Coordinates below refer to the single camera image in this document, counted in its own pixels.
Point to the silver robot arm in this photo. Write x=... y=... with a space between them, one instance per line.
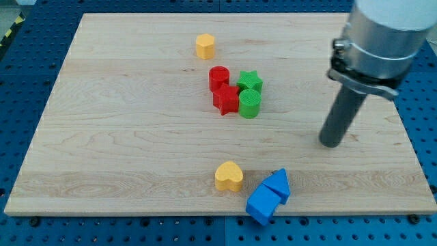
x=378 y=44

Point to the yellow hexagon block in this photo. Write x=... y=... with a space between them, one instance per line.
x=205 y=46

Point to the red star block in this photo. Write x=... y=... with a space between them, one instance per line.
x=226 y=99

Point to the green cylinder block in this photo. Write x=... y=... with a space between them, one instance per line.
x=249 y=103

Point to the red cylinder block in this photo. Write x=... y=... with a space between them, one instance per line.
x=218 y=75

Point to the green star block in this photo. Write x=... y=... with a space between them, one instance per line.
x=249 y=80

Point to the yellow heart block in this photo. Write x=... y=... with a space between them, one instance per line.
x=228 y=176

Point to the wooden board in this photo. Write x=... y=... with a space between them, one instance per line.
x=130 y=128

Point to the blue triangle block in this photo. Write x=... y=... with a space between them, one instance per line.
x=279 y=184

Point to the blue cube block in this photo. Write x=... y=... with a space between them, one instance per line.
x=262 y=204

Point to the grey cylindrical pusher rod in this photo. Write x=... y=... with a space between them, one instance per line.
x=341 y=115

